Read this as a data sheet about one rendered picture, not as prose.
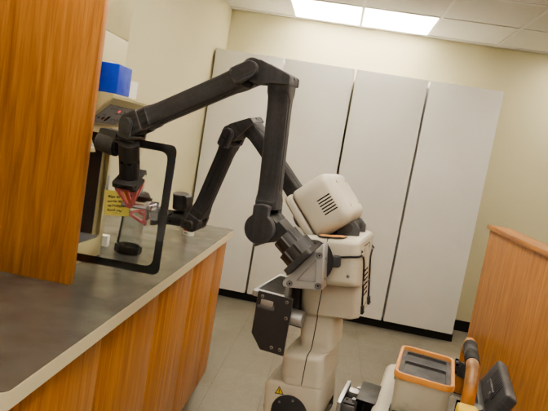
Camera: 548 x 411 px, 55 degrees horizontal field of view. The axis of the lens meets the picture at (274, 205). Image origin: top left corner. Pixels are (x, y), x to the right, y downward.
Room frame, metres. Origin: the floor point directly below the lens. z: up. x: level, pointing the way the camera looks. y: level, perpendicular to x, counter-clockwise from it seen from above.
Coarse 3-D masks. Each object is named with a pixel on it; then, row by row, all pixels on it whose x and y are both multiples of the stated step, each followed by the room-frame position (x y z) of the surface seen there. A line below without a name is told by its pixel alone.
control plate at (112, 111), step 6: (108, 108) 1.62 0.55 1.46; (114, 108) 1.65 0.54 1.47; (120, 108) 1.69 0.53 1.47; (126, 108) 1.73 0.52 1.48; (102, 114) 1.63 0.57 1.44; (108, 114) 1.66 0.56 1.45; (114, 114) 1.70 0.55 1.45; (120, 114) 1.73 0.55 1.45; (96, 120) 1.64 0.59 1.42; (102, 120) 1.67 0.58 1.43; (108, 120) 1.71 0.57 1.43
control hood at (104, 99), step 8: (104, 96) 1.57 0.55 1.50; (112, 96) 1.56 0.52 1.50; (120, 96) 1.61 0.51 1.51; (96, 104) 1.57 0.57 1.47; (104, 104) 1.57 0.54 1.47; (120, 104) 1.66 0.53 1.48; (128, 104) 1.71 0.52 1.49; (136, 104) 1.76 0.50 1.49; (144, 104) 1.82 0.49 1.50; (96, 112) 1.58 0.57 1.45
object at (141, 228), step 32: (96, 160) 1.57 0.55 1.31; (160, 160) 1.56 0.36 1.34; (96, 192) 1.57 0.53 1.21; (160, 192) 1.56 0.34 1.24; (96, 224) 1.57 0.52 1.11; (128, 224) 1.57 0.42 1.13; (160, 224) 1.56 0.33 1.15; (96, 256) 1.57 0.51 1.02; (128, 256) 1.56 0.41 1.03; (160, 256) 1.56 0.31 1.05
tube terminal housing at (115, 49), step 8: (104, 40) 1.71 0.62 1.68; (112, 40) 1.76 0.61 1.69; (120, 40) 1.82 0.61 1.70; (104, 48) 1.72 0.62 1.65; (112, 48) 1.77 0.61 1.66; (120, 48) 1.83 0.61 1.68; (104, 56) 1.73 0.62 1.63; (112, 56) 1.78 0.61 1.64; (120, 56) 1.84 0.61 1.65; (96, 128) 1.73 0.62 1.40; (112, 128) 1.85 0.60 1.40
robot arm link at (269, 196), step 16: (256, 80) 1.29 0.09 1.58; (272, 80) 1.27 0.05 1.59; (288, 80) 1.26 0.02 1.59; (272, 96) 1.28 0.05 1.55; (288, 96) 1.28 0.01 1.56; (272, 112) 1.29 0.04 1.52; (288, 112) 1.29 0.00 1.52; (272, 128) 1.29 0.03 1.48; (288, 128) 1.30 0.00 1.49; (272, 144) 1.28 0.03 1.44; (272, 160) 1.28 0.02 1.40; (272, 176) 1.28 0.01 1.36; (272, 192) 1.28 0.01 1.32; (256, 208) 1.27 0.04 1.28; (272, 208) 1.28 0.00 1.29; (256, 224) 1.26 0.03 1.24; (272, 224) 1.25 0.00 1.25; (256, 240) 1.26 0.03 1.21
